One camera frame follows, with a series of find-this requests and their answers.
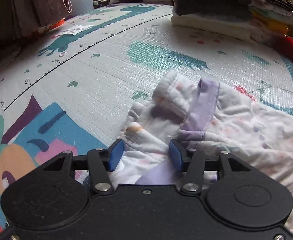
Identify stack of magazines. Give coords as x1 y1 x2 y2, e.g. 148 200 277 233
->
0 41 24 82

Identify cartoon printed play mat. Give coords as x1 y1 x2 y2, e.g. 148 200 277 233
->
0 2 293 230

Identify stack of colourful folded clothes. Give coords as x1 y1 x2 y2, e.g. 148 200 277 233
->
248 0 293 44

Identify brown striped curtain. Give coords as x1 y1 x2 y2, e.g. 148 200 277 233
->
11 0 73 38

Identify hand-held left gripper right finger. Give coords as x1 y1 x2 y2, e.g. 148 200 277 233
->
169 140 263 194

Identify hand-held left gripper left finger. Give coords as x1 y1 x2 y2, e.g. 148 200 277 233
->
24 139 125 194

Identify white floral garment purple trim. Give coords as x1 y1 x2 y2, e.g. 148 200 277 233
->
109 69 293 238

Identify red cloth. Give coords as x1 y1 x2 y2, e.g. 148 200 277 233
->
271 36 293 58

